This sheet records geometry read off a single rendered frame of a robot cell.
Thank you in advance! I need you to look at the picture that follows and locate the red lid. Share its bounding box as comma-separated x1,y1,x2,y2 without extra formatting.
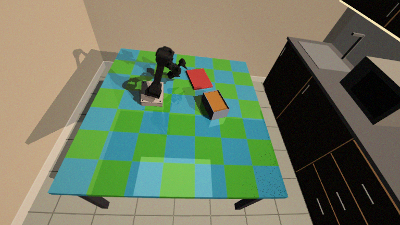
186,68,213,90

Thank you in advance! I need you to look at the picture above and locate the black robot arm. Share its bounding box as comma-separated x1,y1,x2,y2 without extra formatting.
147,46,181,99

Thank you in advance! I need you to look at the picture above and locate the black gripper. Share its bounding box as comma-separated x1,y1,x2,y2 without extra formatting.
167,58,187,79

